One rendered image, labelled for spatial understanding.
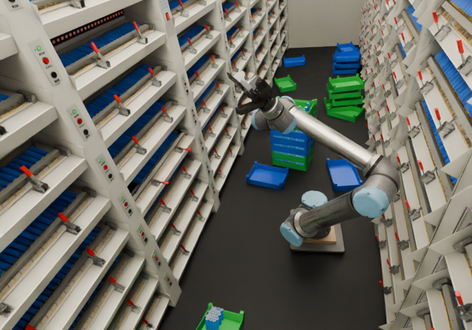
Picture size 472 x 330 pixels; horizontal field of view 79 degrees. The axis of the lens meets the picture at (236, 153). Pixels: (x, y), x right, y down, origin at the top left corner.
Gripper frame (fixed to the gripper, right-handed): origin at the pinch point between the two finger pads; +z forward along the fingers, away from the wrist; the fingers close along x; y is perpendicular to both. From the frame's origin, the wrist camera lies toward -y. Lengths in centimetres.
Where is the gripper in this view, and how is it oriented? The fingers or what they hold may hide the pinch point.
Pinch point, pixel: (232, 76)
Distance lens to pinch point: 111.0
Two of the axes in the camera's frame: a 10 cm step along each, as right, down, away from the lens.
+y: 6.4, -7.7, -0.5
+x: 4.1, 3.9, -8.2
